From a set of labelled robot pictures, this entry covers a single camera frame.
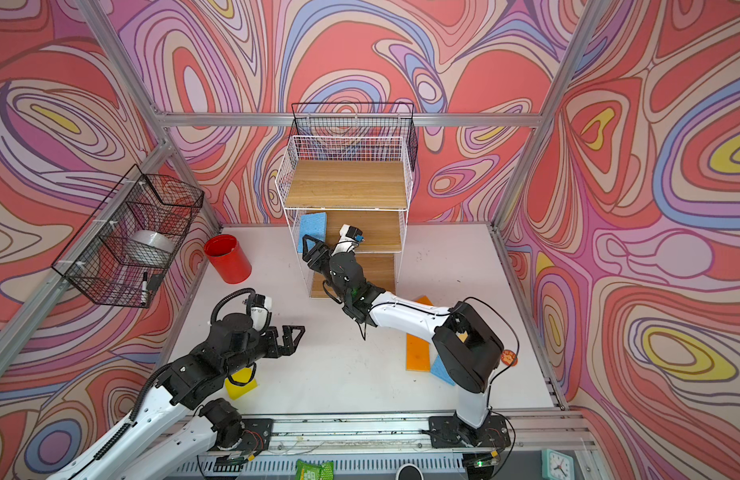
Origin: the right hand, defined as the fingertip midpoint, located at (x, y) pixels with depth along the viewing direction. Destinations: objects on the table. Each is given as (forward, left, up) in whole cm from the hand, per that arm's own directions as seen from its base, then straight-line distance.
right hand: (309, 247), depth 78 cm
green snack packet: (-47, 0, -25) cm, 53 cm away
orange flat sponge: (-20, -29, -27) cm, 44 cm away
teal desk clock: (-47, -58, -26) cm, 79 cm away
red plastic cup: (+10, +30, -13) cm, 34 cm away
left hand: (-18, +3, -10) cm, 21 cm away
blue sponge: (+8, 0, +1) cm, 8 cm away
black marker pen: (-12, +40, -2) cm, 41 cm away
